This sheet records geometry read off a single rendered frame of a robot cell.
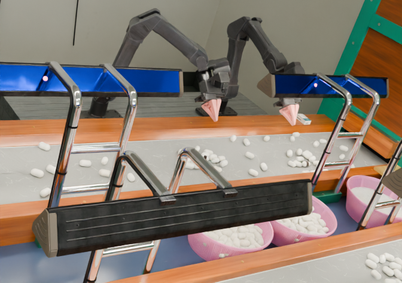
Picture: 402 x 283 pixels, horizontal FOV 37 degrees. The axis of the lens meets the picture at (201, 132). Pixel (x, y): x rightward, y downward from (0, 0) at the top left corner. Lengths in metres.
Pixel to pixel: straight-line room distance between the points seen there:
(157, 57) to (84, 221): 3.46
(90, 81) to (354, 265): 0.93
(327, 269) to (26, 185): 0.88
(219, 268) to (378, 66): 1.38
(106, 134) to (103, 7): 2.11
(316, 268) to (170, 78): 0.68
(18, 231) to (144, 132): 0.68
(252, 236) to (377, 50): 1.19
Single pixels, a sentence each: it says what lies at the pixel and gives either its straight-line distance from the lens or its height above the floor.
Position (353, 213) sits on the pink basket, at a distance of 2.24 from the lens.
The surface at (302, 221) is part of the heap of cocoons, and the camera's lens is 1.97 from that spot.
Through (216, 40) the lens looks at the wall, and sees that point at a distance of 4.55.
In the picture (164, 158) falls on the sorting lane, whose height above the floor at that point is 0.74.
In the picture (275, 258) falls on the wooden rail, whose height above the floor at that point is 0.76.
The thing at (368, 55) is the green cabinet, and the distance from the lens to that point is 2.70.
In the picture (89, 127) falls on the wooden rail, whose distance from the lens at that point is 2.03.
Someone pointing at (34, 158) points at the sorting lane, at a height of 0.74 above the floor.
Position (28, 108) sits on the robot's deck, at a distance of 2.28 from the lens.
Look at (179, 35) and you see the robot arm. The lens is 2.18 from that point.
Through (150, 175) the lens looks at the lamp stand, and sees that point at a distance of 1.15.
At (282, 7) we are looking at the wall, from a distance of 4.08.
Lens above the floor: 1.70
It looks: 25 degrees down
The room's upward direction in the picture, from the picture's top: 18 degrees clockwise
